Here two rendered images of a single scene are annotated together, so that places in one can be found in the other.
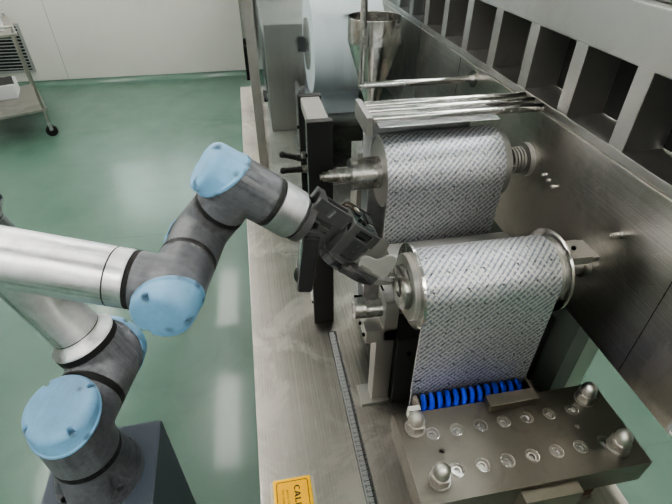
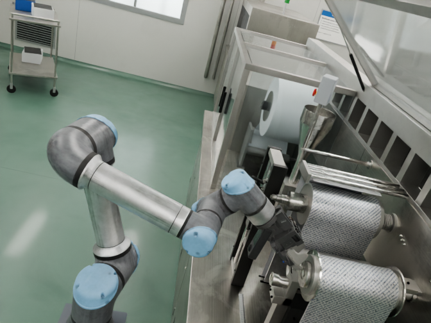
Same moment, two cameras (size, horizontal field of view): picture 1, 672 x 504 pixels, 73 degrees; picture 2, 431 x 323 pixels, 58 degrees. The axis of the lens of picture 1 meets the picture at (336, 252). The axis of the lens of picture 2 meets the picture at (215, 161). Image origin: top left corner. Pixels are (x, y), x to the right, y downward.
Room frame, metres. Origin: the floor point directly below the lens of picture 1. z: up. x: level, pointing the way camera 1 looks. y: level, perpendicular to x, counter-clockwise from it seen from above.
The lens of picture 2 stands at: (-0.35, 0.17, 1.96)
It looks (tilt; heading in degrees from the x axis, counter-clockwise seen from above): 26 degrees down; 4
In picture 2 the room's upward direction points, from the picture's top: 16 degrees clockwise
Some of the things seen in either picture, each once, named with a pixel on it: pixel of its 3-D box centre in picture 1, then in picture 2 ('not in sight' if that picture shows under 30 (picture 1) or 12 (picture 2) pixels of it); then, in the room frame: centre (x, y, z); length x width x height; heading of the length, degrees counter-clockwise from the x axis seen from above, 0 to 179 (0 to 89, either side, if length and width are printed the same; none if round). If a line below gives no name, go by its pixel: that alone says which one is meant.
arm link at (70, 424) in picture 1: (73, 422); (95, 292); (0.43, 0.45, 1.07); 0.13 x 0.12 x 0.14; 178
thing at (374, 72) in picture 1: (369, 141); (293, 179); (1.30, -0.10, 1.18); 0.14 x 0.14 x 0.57
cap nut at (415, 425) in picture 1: (416, 420); not in sight; (0.45, -0.14, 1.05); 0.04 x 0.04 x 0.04
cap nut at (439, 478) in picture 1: (441, 473); not in sight; (0.35, -0.17, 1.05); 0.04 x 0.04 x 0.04
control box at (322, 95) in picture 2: not in sight; (324, 88); (1.13, -0.05, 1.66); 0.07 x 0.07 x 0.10; 75
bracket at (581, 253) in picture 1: (575, 251); (408, 285); (0.63, -0.42, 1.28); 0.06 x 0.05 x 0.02; 100
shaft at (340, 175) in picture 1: (334, 175); (279, 198); (0.81, 0.00, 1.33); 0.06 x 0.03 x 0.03; 100
